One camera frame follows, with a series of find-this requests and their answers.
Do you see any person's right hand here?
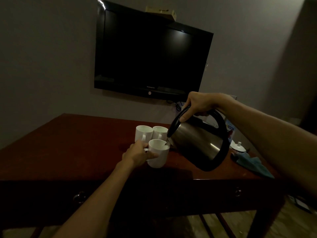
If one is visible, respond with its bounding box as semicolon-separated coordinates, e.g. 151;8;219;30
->
179;91;234;123

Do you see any person's left hand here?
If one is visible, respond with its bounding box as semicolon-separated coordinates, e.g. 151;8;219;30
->
122;141;160;168

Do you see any white ceramic mug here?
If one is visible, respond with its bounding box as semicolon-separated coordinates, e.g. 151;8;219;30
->
145;139;170;169
135;125;154;143
152;126;169;141

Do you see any stainless steel electric kettle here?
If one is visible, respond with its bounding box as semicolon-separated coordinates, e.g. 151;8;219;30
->
166;105;231;172

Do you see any person's left forearm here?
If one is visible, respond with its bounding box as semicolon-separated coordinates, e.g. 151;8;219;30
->
51;159;138;238

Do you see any person's right forearm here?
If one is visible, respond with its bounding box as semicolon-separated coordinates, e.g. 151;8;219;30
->
216;96;317;200

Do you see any white and blue box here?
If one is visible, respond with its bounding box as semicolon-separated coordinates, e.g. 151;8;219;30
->
224;118;235;144

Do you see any white lidded sugar bowl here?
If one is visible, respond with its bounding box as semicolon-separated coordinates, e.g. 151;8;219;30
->
230;141;247;153

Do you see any dark wooden desk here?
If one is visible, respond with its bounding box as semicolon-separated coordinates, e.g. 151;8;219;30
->
0;113;288;238

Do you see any black flat screen television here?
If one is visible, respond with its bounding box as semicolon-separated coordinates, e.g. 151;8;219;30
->
94;0;214;102

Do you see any teal cleaning cloth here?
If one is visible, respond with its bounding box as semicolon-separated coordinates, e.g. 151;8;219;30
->
231;152;275;179

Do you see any yellowish cardboard box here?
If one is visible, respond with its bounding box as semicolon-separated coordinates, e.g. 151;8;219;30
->
145;6;177;21

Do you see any black television cable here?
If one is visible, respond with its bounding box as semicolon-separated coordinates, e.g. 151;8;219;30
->
166;100;185;112

